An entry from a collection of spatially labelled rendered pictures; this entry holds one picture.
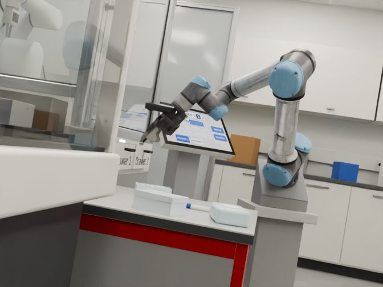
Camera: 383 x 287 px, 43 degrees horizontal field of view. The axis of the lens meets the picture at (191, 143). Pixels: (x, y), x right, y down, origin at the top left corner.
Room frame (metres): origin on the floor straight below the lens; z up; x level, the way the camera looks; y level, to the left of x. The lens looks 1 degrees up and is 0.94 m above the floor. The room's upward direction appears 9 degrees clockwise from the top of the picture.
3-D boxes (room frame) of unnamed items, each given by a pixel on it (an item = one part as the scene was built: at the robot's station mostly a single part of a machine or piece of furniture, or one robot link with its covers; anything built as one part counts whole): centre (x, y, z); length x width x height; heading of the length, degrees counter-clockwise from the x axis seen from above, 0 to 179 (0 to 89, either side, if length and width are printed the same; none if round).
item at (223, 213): (1.40, -0.14, 0.78); 0.15 x 0.10 x 0.04; 5
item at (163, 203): (1.37, 0.06, 0.79); 0.13 x 0.09 x 0.05; 61
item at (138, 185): (1.74, 0.11, 0.78); 0.12 x 0.08 x 0.04; 99
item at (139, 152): (2.36, 0.23, 0.87); 0.29 x 0.02 x 0.11; 171
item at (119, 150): (2.05, 0.28, 0.87); 0.29 x 0.02 x 0.11; 171
